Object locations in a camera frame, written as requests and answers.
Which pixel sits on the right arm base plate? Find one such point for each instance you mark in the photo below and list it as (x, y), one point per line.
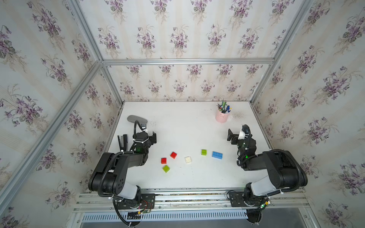
(242, 199)

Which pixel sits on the pink pen cup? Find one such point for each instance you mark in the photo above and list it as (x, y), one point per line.
(222, 117)

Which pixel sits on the grey oval eraser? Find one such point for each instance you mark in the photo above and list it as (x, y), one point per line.
(133, 119)

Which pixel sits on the lime green lego brick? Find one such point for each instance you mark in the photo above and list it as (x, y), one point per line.
(166, 168)

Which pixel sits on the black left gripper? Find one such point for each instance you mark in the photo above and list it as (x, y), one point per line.
(151, 139)

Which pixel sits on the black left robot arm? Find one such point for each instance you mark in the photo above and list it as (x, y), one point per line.
(109, 177)

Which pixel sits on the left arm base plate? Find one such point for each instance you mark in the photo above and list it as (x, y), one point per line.
(146, 203)

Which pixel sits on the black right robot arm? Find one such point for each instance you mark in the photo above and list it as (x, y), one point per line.
(284, 174)

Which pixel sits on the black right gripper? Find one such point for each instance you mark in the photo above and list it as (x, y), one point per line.
(235, 137)

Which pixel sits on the white lego brick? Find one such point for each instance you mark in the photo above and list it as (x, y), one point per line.
(188, 159)

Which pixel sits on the blue lego brick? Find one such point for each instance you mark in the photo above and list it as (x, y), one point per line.
(217, 155)

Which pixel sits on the pens in cup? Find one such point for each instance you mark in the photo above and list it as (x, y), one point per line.
(223, 107)

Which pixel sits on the black stapler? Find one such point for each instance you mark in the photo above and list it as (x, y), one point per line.
(122, 141)

